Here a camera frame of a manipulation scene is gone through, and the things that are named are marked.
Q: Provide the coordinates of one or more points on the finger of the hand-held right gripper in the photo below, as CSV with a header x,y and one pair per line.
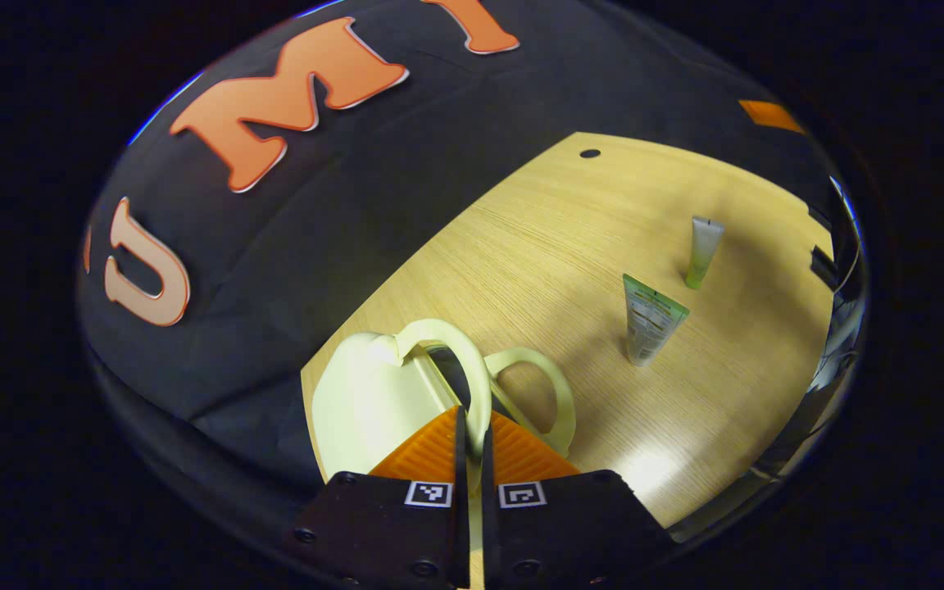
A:
x,y
769,115

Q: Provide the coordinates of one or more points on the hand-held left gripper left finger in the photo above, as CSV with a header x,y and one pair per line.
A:
x,y
462,492

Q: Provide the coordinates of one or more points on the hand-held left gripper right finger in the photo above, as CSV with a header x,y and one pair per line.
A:
x,y
488,508

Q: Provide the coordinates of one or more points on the cream suitcase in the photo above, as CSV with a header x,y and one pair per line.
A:
x,y
365,393

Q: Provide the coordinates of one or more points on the small pale green tube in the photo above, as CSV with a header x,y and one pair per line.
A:
x,y
703,246

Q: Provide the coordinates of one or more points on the white tube with green label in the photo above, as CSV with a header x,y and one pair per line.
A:
x,y
652,324

